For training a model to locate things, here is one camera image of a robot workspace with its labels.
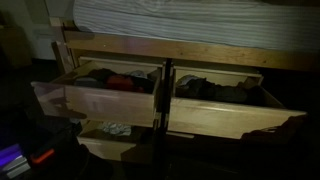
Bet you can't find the low wooden drawer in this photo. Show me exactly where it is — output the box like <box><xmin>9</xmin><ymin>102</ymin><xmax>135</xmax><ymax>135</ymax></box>
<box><xmin>77</xmin><ymin>119</ymin><xmax>158</xmax><ymax>164</ymax></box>

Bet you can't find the red garment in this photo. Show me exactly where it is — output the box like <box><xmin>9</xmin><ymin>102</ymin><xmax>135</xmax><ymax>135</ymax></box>
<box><xmin>105</xmin><ymin>74</ymin><xmax>146</xmax><ymax>94</ymax></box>

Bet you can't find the white striped mattress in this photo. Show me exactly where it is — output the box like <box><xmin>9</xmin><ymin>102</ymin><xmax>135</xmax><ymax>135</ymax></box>
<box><xmin>72</xmin><ymin>0</ymin><xmax>320</xmax><ymax>54</ymax></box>

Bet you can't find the orange handled clamp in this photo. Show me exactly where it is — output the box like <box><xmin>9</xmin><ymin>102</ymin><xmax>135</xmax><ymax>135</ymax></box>
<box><xmin>29</xmin><ymin>148</ymin><xmax>56</xmax><ymax>165</ymax></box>

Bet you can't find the black vertical pole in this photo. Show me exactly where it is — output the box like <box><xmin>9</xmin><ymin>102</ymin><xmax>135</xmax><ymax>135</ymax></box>
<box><xmin>153</xmin><ymin>58</ymin><xmax>174</xmax><ymax>180</ymax></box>

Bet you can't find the wooden bed frame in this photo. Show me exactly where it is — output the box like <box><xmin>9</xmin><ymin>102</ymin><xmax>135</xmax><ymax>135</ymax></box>
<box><xmin>49</xmin><ymin>16</ymin><xmax>320</xmax><ymax>141</ymax></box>

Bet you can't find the grey garment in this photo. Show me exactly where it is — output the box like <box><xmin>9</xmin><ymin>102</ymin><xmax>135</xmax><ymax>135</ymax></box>
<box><xmin>73</xmin><ymin>76</ymin><xmax>101</xmax><ymax>89</ymax></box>

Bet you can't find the pale grey cloth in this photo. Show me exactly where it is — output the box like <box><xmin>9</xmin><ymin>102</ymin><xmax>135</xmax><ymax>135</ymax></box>
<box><xmin>175</xmin><ymin>74</ymin><xmax>203</xmax><ymax>88</ymax></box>

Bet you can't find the wooden drawer with dark clothes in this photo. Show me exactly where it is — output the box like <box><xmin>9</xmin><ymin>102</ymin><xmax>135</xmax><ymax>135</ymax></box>
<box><xmin>167</xmin><ymin>64</ymin><xmax>308</xmax><ymax>140</ymax></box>

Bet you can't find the wooden drawer with red garment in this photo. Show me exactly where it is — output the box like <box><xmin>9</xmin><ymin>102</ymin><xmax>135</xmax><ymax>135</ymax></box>
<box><xmin>30</xmin><ymin>56</ymin><xmax>164</xmax><ymax>128</ymax></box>

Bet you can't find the dark clothes pile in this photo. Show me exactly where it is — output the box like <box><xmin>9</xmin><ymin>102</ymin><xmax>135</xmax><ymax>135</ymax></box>
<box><xmin>174</xmin><ymin>76</ymin><xmax>264</xmax><ymax>106</ymax></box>

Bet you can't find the white patterned cloth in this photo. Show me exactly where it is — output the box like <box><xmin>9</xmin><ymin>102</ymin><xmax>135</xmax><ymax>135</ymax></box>
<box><xmin>99</xmin><ymin>121</ymin><xmax>133</xmax><ymax>137</ymax></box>

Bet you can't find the purple lit device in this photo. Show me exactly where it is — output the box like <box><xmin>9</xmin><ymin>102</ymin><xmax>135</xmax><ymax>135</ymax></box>
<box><xmin>0</xmin><ymin>143</ymin><xmax>31</xmax><ymax>179</ymax></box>

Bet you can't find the black garment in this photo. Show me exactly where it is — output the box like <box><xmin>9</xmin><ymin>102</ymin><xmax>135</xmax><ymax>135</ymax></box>
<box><xmin>88</xmin><ymin>68</ymin><xmax>116</xmax><ymax>83</ymax></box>

